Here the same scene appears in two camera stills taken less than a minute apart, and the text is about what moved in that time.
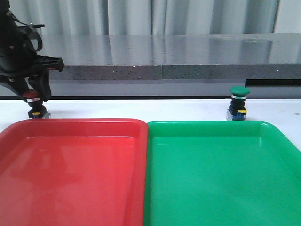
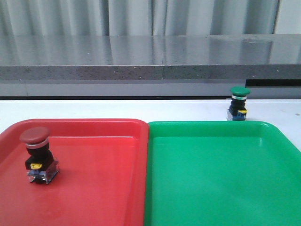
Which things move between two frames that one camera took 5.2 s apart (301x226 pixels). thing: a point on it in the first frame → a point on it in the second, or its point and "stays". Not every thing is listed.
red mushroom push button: (37, 110) → (41, 166)
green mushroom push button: (237, 110) stays
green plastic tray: (221, 173) stays
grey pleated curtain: (129, 17) stays
